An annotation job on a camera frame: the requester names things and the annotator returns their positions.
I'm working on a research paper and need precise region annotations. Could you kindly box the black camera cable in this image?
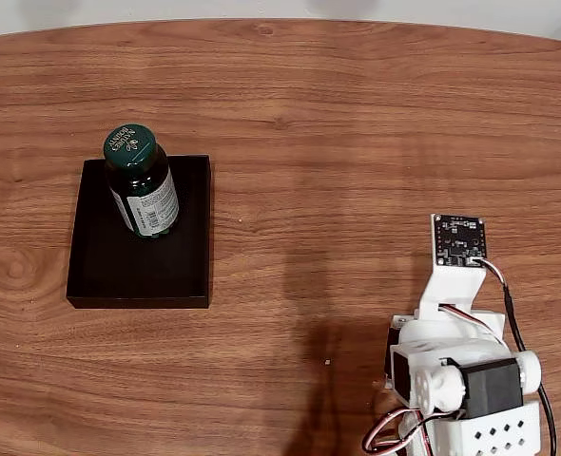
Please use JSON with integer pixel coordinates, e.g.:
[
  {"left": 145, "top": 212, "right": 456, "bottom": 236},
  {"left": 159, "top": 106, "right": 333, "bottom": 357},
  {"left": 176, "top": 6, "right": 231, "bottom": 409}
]
[{"left": 470, "top": 257, "right": 558, "bottom": 456}]

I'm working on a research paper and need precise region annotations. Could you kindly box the red white black servo wire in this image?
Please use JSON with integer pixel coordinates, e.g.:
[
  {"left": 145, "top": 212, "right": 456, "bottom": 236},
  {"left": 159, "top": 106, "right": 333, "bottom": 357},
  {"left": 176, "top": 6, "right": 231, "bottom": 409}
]
[
  {"left": 361, "top": 408, "right": 429, "bottom": 453},
  {"left": 439, "top": 303, "right": 498, "bottom": 336}
]

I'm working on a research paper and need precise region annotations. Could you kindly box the green capped pill bottle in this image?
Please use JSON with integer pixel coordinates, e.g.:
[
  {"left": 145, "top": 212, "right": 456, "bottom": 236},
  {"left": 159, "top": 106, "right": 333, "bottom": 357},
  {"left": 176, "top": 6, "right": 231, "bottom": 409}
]
[{"left": 102, "top": 123, "right": 181, "bottom": 238}]

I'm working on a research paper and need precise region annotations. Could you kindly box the shallow black box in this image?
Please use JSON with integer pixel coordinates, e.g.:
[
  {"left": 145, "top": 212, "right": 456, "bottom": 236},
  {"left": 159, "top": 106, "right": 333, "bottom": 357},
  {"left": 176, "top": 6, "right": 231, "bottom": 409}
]
[{"left": 66, "top": 154, "right": 213, "bottom": 310}]

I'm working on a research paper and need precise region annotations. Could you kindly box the camera board on white mount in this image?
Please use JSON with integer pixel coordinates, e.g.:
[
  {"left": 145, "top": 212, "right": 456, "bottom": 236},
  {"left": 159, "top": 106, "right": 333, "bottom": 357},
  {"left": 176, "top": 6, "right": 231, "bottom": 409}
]
[{"left": 417, "top": 213, "right": 487, "bottom": 325}]

